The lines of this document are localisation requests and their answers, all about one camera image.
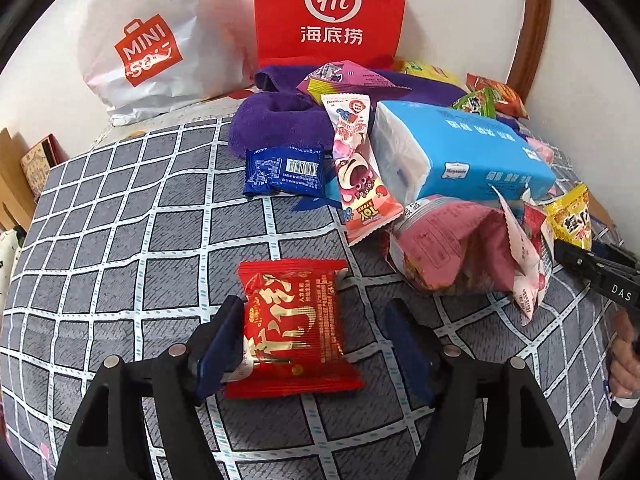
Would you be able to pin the white Miniso plastic bag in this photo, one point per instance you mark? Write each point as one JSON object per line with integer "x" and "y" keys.
{"x": 144, "y": 58}

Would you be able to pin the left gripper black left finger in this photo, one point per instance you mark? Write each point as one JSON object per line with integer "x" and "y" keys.
{"x": 107, "y": 439}

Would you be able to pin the patterned gift box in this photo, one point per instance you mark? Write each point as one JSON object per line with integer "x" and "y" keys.
{"x": 39, "y": 161}

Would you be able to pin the brown wooden door frame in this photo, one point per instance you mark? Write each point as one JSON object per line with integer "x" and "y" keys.
{"x": 530, "y": 44}

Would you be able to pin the yellow snack packet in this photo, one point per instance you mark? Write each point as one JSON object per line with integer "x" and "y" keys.
{"x": 569, "y": 217}

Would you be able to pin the light pink small packet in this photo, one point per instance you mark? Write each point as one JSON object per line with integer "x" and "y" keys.
{"x": 543, "y": 150}

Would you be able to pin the purple fabric basket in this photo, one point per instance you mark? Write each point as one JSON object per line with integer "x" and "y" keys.
{"x": 281, "y": 115}

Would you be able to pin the red gold snack packet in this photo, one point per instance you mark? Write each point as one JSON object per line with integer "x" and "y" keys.
{"x": 292, "y": 331}

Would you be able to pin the pink purple snack packet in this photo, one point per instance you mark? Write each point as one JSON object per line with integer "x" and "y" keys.
{"x": 349, "y": 77}

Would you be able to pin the yellow chips bag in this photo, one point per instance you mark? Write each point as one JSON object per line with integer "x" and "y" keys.
{"x": 428, "y": 71}

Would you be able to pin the red Haidilao paper bag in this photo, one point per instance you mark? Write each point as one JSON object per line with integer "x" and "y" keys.
{"x": 314, "y": 32}

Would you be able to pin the grey checked bed sheet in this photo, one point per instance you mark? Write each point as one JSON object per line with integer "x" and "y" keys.
{"x": 135, "y": 244}

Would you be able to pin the blue tissue pack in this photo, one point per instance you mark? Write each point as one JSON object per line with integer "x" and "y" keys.
{"x": 425, "y": 150}

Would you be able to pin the large pink snack bag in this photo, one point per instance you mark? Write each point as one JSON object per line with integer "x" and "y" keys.
{"x": 444, "y": 245}

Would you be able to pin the orange chips bag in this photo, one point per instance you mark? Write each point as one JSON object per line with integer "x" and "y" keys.
{"x": 507, "y": 101}

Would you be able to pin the pink Lotso snack packet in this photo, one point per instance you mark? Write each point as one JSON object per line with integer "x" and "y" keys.
{"x": 366, "y": 200}

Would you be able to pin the dark blue snack packet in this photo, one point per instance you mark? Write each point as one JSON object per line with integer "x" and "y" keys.
{"x": 298, "y": 171}

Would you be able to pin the person's right hand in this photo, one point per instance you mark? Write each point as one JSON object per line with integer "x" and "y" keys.
{"x": 624, "y": 366}

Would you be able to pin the white red torn wrapper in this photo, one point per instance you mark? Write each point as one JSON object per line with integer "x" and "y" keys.
{"x": 531, "y": 246}

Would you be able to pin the green snack packet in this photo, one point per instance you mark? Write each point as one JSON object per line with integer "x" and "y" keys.
{"x": 480, "y": 102}

